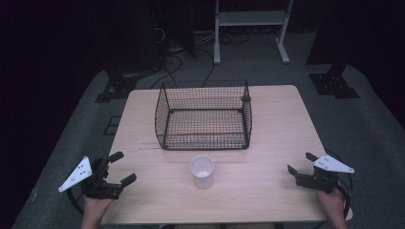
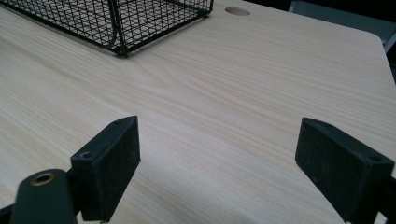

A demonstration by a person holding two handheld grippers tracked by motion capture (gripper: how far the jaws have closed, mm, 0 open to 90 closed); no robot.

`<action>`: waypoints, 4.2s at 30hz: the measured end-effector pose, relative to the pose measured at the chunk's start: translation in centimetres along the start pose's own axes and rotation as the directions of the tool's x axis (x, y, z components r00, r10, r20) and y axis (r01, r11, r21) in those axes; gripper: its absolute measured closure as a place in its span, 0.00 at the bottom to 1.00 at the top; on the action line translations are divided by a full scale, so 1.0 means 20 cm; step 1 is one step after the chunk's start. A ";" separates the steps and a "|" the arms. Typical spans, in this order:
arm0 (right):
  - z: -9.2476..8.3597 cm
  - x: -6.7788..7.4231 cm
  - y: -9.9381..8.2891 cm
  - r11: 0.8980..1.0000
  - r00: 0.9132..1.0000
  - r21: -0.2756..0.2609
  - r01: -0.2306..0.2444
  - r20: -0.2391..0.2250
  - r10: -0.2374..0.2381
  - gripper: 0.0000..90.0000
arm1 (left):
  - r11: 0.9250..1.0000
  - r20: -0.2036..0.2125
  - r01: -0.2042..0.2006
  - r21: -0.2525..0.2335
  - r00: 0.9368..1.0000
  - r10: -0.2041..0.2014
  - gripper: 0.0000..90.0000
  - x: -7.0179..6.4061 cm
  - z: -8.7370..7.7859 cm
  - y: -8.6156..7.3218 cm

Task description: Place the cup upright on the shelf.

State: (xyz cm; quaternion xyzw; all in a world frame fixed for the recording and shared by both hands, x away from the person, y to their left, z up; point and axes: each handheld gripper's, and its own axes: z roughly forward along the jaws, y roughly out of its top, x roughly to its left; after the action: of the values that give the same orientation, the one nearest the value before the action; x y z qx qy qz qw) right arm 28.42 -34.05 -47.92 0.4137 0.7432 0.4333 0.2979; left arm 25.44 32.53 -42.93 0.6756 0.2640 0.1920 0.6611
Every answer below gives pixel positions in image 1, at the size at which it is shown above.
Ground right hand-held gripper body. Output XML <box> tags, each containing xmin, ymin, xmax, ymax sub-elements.
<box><xmin>294</xmin><ymin>154</ymin><xmax>355</xmax><ymax>194</ymax></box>

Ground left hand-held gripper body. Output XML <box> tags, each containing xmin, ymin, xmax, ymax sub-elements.
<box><xmin>57</xmin><ymin>156</ymin><xmax>124</xmax><ymax>200</ymax></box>

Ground white cup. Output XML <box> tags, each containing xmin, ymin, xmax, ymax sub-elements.
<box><xmin>189</xmin><ymin>155</ymin><xmax>216</xmax><ymax>190</ymax></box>

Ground black wire mesh basket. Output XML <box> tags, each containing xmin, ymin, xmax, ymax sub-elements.
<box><xmin>154</xmin><ymin>78</ymin><xmax>253</xmax><ymax>152</ymax></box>

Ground person's left hand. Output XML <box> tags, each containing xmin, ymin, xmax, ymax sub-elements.
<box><xmin>82</xmin><ymin>196</ymin><xmax>114</xmax><ymax>223</ymax></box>

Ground person's right hand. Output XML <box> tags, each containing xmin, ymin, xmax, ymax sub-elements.
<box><xmin>317</xmin><ymin>186</ymin><xmax>347</xmax><ymax>220</ymax></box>

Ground black stand base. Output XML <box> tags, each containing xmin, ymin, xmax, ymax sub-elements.
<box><xmin>309</xmin><ymin>62</ymin><xmax>361</xmax><ymax>100</ymax></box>
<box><xmin>94</xmin><ymin>68</ymin><xmax>139</xmax><ymax>104</ymax></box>

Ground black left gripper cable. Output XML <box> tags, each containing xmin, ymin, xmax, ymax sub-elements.
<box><xmin>66</xmin><ymin>188</ymin><xmax>86</xmax><ymax>217</ymax></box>

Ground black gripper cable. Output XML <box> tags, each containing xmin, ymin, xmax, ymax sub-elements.
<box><xmin>325</xmin><ymin>150</ymin><xmax>355</xmax><ymax>221</ymax></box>
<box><xmin>66</xmin><ymin>188</ymin><xmax>86</xmax><ymax>217</ymax></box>

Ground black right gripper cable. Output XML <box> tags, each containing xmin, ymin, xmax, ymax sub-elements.
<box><xmin>325</xmin><ymin>150</ymin><xmax>355</xmax><ymax>221</ymax></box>

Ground black floor cables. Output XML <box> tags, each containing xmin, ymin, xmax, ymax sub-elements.
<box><xmin>148</xmin><ymin>28</ymin><xmax>252</xmax><ymax>91</ymax></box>

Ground white metal table frame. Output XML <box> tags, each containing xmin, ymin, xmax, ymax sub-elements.
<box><xmin>213</xmin><ymin>0</ymin><xmax>295</xmax><ymax>66</ymax></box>

